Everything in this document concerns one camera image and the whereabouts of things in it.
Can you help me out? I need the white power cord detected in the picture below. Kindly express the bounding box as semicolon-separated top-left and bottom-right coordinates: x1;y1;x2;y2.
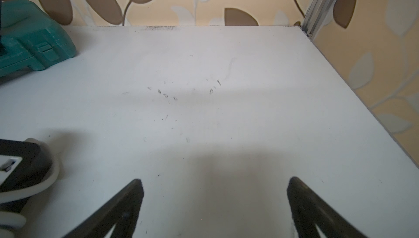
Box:
0;138;61;238

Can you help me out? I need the black white power strip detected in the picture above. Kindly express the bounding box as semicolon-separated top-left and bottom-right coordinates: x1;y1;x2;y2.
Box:
1;138;60;213

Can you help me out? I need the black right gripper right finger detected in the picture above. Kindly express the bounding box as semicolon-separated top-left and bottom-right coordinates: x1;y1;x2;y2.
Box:
287;176;365;238

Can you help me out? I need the green plastic tool case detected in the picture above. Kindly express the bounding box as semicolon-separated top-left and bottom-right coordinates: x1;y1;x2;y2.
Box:
1;0;77;77

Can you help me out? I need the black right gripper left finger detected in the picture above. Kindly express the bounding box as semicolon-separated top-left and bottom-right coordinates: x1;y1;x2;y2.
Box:
65;179;144;238

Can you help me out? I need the aluminium frame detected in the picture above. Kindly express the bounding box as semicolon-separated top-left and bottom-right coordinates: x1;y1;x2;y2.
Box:
301;0;337;40

